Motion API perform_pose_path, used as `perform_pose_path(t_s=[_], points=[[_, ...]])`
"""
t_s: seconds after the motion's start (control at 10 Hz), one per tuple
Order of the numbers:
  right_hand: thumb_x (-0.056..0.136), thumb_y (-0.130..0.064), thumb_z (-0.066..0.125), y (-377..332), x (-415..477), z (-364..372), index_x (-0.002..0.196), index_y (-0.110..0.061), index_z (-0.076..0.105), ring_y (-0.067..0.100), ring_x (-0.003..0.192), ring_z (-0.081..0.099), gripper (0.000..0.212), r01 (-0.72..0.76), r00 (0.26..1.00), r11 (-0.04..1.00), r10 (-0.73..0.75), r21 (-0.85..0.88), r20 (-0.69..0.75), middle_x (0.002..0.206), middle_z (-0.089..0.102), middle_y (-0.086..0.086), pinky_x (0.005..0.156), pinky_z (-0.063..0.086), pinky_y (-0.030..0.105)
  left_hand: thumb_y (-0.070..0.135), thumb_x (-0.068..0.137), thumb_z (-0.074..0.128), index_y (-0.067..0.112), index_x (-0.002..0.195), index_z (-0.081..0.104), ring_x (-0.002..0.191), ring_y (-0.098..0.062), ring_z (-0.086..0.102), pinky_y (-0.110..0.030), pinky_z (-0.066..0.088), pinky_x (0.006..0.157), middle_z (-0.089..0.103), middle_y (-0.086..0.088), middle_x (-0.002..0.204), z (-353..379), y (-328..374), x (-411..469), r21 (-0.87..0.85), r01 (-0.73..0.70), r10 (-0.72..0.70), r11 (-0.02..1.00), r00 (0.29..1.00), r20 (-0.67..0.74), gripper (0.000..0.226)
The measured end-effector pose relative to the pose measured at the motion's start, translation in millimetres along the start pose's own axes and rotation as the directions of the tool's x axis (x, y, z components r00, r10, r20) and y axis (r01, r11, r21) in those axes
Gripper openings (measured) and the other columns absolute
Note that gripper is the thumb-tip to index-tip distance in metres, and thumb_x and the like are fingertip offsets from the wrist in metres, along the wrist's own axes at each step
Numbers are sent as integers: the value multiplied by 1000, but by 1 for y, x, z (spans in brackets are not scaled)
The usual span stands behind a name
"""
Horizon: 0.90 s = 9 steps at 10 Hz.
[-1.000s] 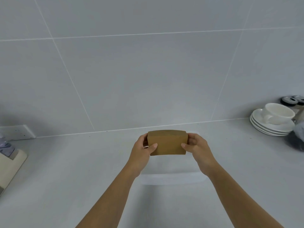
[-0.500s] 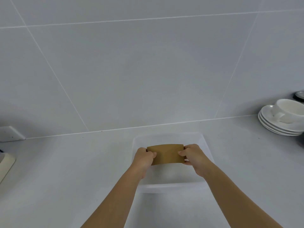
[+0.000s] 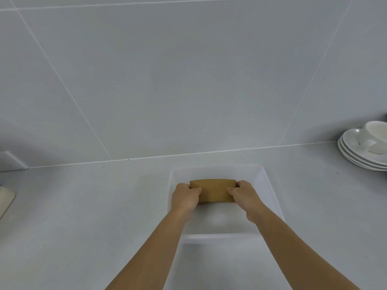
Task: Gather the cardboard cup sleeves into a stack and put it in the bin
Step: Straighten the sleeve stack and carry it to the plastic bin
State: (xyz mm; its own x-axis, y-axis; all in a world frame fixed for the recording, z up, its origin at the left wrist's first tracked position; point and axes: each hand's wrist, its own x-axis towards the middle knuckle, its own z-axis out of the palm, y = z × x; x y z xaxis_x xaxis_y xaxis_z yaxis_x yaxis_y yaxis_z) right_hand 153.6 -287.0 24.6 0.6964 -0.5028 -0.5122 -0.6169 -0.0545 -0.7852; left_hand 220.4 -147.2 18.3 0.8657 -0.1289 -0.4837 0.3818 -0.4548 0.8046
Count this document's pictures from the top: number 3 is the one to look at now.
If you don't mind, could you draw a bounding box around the person's left hand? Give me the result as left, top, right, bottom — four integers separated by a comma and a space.
171, 183, 202, 222

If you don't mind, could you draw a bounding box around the person's right hand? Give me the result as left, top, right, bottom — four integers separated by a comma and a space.
227, 180, 266, 225

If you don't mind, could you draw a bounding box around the brown cardboard sleeve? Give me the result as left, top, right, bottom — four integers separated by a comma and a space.
189, 179, 237, 205

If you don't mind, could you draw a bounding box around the person's left forearm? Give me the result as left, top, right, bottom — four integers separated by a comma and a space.
105, 208, 189, 290

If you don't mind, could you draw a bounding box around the person's right forearm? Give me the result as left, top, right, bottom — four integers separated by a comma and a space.
255, 205, 365, 290

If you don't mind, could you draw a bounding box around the translucent white plastic bin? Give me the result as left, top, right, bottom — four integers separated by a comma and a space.
163, 165, 293, 290

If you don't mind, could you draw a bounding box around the white ceramic saucer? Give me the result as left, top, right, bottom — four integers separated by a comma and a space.
337, 142, 387, 171
341, 128, 387, 163
338, 138, 387, 168

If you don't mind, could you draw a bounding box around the white ceramic cup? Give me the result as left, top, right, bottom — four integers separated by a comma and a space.
357, 121, 387, 155

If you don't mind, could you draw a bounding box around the white wall socket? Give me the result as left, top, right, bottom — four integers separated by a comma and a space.
0, 151, 29, 172

